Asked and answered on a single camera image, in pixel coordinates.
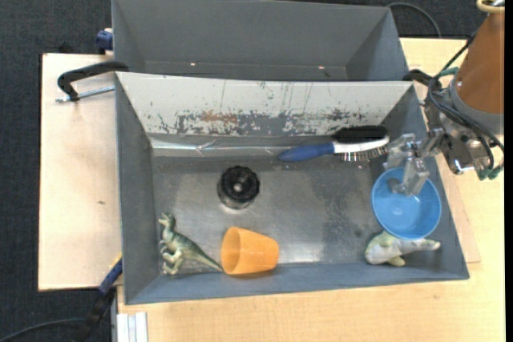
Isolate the black ribbed round cap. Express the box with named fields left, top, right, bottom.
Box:
left=216, top=165, right=262, bottom=210

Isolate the pale wood board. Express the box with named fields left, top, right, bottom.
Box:
left=38, top=53, right=123, bottom=292

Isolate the orange plastic cup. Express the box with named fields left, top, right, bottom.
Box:
left=220, top=226, right=281, bottom=276

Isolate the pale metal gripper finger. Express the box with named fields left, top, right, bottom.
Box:
left=394, top=156, right=430, bottom=198
left=382, top=133, right=422, bottom=170

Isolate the green toy dinosaur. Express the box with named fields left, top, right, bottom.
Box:
left=157, top=211, right=224, bottom=276

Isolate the blue and white scrubbing brush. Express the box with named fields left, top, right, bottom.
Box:
left=277, top=124, right=391, bottom=163

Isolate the blue bowl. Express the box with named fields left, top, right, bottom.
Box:
left=370, top=167, right=443, bottom=241

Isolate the grey metal bin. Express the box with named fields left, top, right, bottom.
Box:
left=110, top=0, right=471, bottom=306

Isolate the white and green toy animal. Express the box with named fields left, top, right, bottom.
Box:
left=363, top=231, right=442, bottom=268

